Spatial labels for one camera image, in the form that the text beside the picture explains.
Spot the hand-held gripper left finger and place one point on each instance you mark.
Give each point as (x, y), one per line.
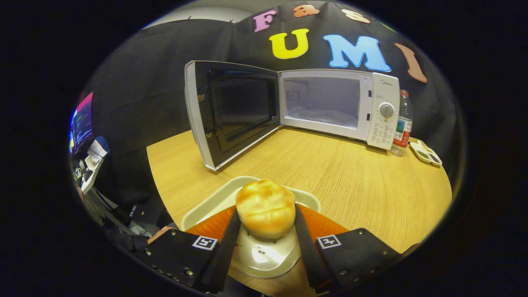
(225, 255)

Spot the computer monitor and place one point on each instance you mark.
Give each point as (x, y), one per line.
(82, 121)

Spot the white microwave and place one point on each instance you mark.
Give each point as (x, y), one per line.
(383, 123)

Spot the golden bread bun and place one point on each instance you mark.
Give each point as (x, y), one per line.
(266, 206)

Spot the clear red label water bottle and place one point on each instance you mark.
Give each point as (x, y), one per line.
(402, 132)

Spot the white desk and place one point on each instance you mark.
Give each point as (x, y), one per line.
(93, 173)

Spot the white divided bean dish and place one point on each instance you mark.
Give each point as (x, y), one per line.
(425, 153)

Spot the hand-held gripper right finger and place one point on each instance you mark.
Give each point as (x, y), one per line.
(307, 255)

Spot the cream plastic tray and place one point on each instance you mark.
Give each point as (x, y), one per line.
(268, 255)

